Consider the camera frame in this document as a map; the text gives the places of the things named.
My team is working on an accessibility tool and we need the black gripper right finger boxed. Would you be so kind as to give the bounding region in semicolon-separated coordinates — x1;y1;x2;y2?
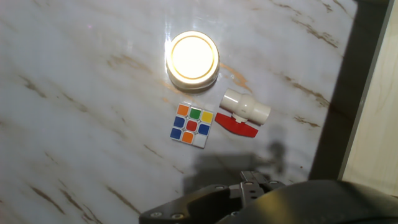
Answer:
238;170;285;207

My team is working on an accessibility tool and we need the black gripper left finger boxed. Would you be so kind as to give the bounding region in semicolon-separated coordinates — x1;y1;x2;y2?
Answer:
139;183;243;224

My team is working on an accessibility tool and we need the glass jar gold lid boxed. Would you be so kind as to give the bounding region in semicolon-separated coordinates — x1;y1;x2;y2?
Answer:
165;30;221;92

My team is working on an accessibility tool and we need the cream wooden shelf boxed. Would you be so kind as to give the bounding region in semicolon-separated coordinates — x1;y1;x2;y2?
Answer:
309;0;398;197

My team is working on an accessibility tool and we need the small red object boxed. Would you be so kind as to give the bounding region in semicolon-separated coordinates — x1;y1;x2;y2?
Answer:
214;111;260;139

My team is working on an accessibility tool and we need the multicoloured Rubik's cube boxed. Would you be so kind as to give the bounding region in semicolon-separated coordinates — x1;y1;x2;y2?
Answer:
169;102;215;149

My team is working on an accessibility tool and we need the marble patterned mat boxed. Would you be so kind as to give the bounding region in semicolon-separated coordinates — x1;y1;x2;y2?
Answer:
0;0;358;224

